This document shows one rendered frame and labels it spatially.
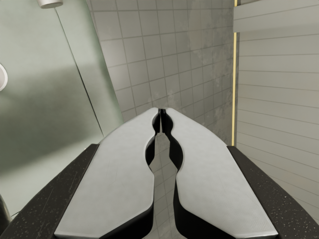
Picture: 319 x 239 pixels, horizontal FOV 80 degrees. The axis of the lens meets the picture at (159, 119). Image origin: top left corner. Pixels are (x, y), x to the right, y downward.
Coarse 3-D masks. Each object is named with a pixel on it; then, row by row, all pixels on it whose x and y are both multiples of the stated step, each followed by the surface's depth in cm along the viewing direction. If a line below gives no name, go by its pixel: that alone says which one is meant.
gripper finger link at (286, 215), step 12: (240, 156) 8; (240, 168) 7; (252, 168) 7; (252, 180) 7; (264, 180) 7; (264, 192) 7; (276, 192) 7; (264, 204) 6; (276, 204) 6; (288, 204) 6; (276, 216) 6; (288, 216) 6; (300, 216) 6; (276, 228) 6; (288, 228) 6; (300, 228) 6; (312, 228) 6
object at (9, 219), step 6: (0, 198) 11; (0, 204) 11; (0, 210) 10; (6, 210) 11; (0, 216) 10; (6, 216) 10; (0, 222) 10; (6, 222) 10; (0, 228) 10; (0, 234) 9
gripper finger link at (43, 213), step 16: (96, 144) 8; (80, 160) 8; (64, 176) 7; (80, 176) 7; (48, 192) 6; (64, 192) 6; (32, 208) 6; (48, 208) 6; (64, 208) 6; (16, 224) 5; (32, 224) 5; (48, 224) 5
